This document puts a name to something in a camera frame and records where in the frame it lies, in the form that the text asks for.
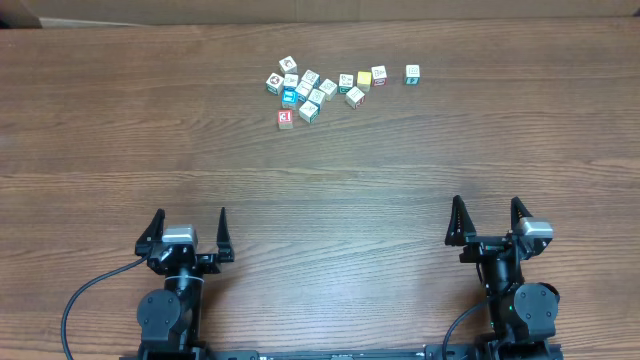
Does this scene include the yellow block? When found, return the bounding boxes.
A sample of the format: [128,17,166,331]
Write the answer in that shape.
[356,71,372,92]

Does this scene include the white block green grid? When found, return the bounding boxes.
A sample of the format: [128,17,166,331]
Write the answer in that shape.
[302,70,320,88]

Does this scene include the white block tilted centre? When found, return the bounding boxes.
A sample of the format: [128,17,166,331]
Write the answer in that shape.
[319,79,338,101]

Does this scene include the block red circle green side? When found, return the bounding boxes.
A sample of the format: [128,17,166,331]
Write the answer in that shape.
[265,73,284,95]

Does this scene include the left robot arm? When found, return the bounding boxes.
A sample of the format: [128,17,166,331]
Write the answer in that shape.
[135,209,235,359]

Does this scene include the white block teal side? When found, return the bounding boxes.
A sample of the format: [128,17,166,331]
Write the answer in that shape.
[295,81,313,103]

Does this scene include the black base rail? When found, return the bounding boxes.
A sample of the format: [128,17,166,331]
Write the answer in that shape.
[119,344,564,360]

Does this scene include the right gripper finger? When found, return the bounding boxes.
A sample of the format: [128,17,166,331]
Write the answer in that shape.
[445,195,477,246]
[510,197,533,233]

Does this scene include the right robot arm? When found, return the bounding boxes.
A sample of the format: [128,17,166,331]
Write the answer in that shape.
[441,195,563,359]

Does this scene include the white block behind blue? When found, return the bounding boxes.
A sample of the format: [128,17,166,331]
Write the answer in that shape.
[283,73,299,91]

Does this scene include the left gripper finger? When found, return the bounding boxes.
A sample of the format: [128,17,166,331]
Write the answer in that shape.
[216,207,235,263]
[134,208,165,257]

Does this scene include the white block green letters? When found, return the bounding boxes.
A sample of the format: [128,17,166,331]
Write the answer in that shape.
[338,74,354,94]

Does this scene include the white block butterfly picture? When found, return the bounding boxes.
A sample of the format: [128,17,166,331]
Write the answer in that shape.
[308,88,326,110]

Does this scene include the white block green side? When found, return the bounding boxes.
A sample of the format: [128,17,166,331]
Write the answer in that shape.
[298,101,319,124]

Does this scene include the red letter block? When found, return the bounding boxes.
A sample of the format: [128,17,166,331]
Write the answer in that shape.
[277,109,294,130]

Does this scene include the white block red side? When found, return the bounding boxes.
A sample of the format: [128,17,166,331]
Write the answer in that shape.
[345,87,366,109]

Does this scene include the white block red bottom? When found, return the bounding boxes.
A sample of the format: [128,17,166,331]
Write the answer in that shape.
[371,65,388,86]

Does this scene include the block with red picture top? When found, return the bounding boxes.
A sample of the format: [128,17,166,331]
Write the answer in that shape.
[279,56,298,74]

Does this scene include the white block teal far right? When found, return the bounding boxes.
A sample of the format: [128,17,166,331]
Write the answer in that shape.
[404,64,421,86]

